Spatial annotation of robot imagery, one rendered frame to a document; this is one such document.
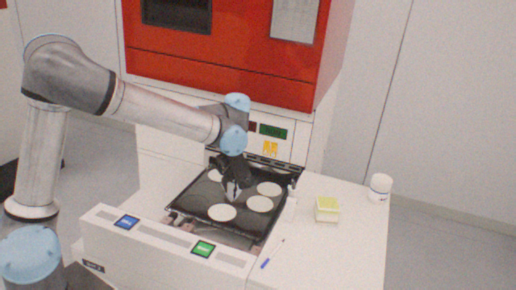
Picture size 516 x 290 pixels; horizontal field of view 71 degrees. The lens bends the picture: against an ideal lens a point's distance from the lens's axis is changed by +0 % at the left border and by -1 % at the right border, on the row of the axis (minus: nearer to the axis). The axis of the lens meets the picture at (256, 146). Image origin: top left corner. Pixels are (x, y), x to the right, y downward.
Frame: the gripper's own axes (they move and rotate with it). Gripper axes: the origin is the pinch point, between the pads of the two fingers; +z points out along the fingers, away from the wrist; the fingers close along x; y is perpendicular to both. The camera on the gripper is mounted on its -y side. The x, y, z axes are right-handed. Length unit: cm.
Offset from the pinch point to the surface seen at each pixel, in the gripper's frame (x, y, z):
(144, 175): 9, 72, 30
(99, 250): 40.9, 10.6, 14.6
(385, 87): -172, 80, 4
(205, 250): 16.5, -13.8, 3.6
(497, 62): -211, 29, -26
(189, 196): 6.9, 19.9, 10.0
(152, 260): 28.9, -5.0, 10.0
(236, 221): -2.1, 0.2, 10.0
